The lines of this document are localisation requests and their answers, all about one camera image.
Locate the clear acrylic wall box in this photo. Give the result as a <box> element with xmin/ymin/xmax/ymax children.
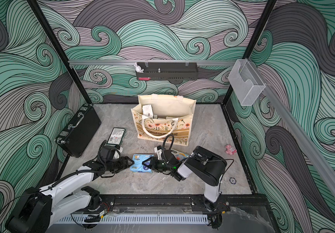
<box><xmin>228</xmin><ymin>59</ymin><xmax>266</xmax><ymax>106</ymax></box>

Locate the black wall shelf tray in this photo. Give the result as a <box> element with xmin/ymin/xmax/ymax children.
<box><xmin>135</xmin><ymin>63</ymin><xmax>199</xmax><ymax>82</ymax></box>

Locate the aluminium wall rail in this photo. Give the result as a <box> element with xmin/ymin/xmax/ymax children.
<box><xmin>68</xmin><ymin>59</ymin><xmax>236</xmax><ymax>67</ymax></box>
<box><xmin>247</xmin><ymin>60</ymin><xmax>335</xmax><ymax>197</ymax></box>

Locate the black briefcase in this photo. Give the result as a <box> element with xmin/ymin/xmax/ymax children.
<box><xmin>55</xmin><ymin>103</ymin><xmax>101</xmax><ymax>158</ymax></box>

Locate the blue dog tissue pack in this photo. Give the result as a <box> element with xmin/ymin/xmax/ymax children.
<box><xmin>129</xmin><ymin>154</ymin><xmax>154</xmax><ymax>173</ymax></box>

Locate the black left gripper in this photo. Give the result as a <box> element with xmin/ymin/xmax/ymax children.
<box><xmin>105</xmin><ymin>156</ymin><xmax>135</xmax><ymax>173</ymax></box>

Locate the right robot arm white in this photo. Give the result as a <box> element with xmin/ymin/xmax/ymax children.
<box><xmin>142</xmin><ymin>146</ymin><xmax>227</xmax><ymax>203</ymax></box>

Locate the black corner frame post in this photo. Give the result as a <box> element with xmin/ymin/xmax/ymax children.
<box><xmin>27</xmin><ymin>0</ymin><xmax>92</xmax><ymax>104</ymax></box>
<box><xmin>222</xmin><ymin>0</ymin><xmax>277</xmax><ymax>105</ymax></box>

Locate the green tissue pack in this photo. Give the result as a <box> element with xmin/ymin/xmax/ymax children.
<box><xmin>107</xmin><ymin>128</ymin><xmax>126</xmax><ymax>146</ymax></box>

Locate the round sticker on table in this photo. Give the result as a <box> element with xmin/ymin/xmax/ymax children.
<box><xmin>229</xmin><ymin>177</ymin><xmax>236</xmax><ymax>184</ymax></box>

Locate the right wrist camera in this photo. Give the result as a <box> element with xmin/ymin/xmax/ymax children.
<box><xmin>154</xmin><ymin>146</ymin><xmax>163</xmax><ymax>160</ymax></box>

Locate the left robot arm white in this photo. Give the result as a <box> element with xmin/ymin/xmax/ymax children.
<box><xmin>5</xmin><ymin>156</ymin><xmax>134</xmax><ymax>233</ymax></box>

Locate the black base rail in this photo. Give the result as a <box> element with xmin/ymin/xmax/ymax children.
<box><xmin>100</xmin><ymin>194</ymin><xmax>223</xmax><ymax>215</ymax></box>

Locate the elephant print tissue pack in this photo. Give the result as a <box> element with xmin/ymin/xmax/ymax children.
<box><xmin>171</xmin><ymin>149</ymin><xmax>190</xmax><ymax>161</ymax></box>

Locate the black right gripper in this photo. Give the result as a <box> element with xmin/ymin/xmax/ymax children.
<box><xmin>143</xmin><ymin>157</ymin><xmax>174</xmax><ymax>173</ymax></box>

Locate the black corner frame post left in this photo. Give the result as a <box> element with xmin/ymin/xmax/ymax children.
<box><xmin>27</xmin><ymin>0</ymin><xmax>92</xmax><ymax>104</ymax></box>

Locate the white rabbit figurine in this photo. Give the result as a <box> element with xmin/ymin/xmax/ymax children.
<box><xmin>134</xmin><ymin>63</ymin><xmax>144</xmax><ymax>73</ymax></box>

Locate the black corner frame post right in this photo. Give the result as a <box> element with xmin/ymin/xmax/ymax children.
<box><xmin>222</xmin><ymin>0</ymin><xmax>277</xmax><ymax>105</ymax></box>

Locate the floral canvas tote bag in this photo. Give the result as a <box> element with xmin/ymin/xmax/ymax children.
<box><xmin>131</xmin><ymin>94</ymin><xmax>197</xmax><ymax>147</ymax></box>

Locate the aluminium wall rail right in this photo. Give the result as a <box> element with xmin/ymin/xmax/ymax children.
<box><xmin>247</xmin><ymin>60</ymin><xmax>335</xmax><ymax>197</ymax></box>

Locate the aluminium wall rail back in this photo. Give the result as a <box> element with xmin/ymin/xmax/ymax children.
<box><xmin>68</xmin><ymin>59</ymin><xmax>236</xmax><ymax>67</ymax></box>

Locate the white slotted cable duct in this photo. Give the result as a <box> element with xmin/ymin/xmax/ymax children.
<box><xmin>53</xmin><ymin>214</ymin><xmax>209</xmax><ymax>225</ymax></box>

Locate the pink toy figure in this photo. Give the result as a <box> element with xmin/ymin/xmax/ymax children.
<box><xmin>225</xmin><ymin>145</ymin><xmax>237</xmax><ymax>155</ymax></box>

